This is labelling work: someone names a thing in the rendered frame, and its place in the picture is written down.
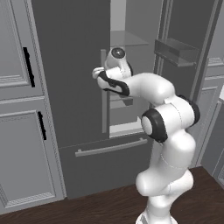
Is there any grey cupboard run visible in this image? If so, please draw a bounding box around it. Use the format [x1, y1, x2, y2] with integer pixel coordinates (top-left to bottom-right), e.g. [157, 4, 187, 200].
[194, 0, 224, 187]

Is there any grey vertical fridge door handle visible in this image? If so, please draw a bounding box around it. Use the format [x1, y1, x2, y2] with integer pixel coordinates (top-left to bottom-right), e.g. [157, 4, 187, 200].
[100, 48, 109, 135]

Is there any grey fridge door bin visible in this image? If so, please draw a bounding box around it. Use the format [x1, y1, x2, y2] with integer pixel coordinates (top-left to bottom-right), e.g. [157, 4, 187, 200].
[153, 38, 201, 68]

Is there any grey closed fridge door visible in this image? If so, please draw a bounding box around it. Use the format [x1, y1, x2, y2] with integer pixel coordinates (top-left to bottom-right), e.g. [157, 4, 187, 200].
[31, 0, 112, 149]

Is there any grey open fridge door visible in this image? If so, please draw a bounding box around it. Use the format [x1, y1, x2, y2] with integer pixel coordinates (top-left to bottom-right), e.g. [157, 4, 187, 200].
[153, 0, 224, 102]

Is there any small grey cupboard door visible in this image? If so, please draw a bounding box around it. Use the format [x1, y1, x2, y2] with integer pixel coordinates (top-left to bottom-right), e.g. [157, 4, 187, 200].
[0, 0, 46, 102]

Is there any short black cupboard handle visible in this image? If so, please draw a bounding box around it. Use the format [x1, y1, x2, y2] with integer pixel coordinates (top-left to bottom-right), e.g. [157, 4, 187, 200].
[37, 110, 48, 141]

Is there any long black cupboard handle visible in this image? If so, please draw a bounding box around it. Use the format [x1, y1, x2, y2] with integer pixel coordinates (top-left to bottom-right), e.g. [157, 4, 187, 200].
[22, 46, 36, 88]

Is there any grey freezer drawer front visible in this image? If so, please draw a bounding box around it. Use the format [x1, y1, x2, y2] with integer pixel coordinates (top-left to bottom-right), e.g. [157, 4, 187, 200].
[58, 133, 156, 200]

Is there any glass fridge shelf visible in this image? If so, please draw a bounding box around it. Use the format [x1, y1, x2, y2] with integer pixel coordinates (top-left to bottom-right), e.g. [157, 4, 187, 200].
[108, 94, 144, 138]

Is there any large grey cupboard door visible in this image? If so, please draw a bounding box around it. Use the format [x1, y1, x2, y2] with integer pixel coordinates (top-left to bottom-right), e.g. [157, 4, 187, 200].
[0, 96, 67, 216]

